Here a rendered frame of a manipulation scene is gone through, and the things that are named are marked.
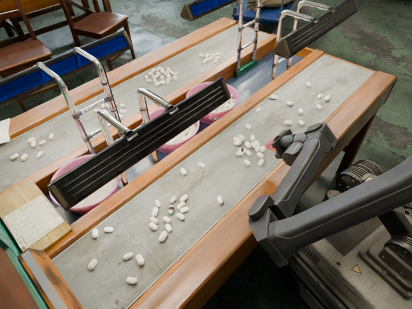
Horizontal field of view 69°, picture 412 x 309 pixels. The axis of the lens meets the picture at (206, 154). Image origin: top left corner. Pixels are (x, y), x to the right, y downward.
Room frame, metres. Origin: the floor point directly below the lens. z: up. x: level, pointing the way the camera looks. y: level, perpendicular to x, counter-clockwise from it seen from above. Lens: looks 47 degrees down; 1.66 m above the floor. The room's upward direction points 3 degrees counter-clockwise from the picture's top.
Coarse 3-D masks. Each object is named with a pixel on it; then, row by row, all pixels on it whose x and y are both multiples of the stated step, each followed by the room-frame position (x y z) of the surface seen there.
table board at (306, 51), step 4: (252, 28) 2.06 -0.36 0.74; (264, 32) 1.99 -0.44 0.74; (304, 48) 1.75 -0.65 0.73; (308, 48) 1.74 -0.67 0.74; (300, 52) 1.77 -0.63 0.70; (304, 52) 1.75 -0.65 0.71; (308, 52) 1.73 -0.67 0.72; (300, 56) 1.76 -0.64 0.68; (304, 56) 1.74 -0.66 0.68; (332, 56) 1.63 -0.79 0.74; (340, 60) 1.58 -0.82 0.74; (344, 60) 1.58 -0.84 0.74; (352, 64) 1.53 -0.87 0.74; (356, 64) 1.53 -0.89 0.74; (364, 68) 1.49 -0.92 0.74; (396, 80) 1.36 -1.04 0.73; (388, 96) 1.36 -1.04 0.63
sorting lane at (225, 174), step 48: (288, 96) 1.25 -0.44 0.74; (336, 96) 1.23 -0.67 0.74; (144, 192) 0.69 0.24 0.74; (192, 192) 0.68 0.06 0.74; (240, 192) 0.67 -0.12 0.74; (96, 240) 0.49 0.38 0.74; (144, 240) 0.48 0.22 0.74; (192, 240) 0.48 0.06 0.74; (96, 288) 0.33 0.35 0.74; (144, 288) 0.33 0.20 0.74
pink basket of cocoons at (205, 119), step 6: (204, 84) 1.36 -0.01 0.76; (192, 90) 1.31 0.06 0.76; (198, 90) 1.34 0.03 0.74; (234, 90) 1.29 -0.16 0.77; (186, 96) 1.25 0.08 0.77; (234, 96) 1.27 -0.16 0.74; (210, 114) 1.11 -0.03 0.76; (216, 114) 1.11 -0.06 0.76; (222, 114) 1.12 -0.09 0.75; (204, 120) 1.14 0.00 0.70; (210, 120) 1.13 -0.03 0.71
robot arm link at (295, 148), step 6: (312, 126) 0.69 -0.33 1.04; (318, 126) 0.66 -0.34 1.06; (306, 132) 0.67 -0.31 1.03; (306, 138) 0.66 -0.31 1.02; (294, 144) 0.66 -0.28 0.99; (300, 144) 0.65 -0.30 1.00; (288, 150) 0.64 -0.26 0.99; (294, 150) 0.63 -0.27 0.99; (300, 150) 0.62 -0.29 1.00; (330, 150) 0.62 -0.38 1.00; (282, 156) 0.64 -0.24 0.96; (288, 156) 0.62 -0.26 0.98; (294, 156) 0.61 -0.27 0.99; (288, 162) 0.62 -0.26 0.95
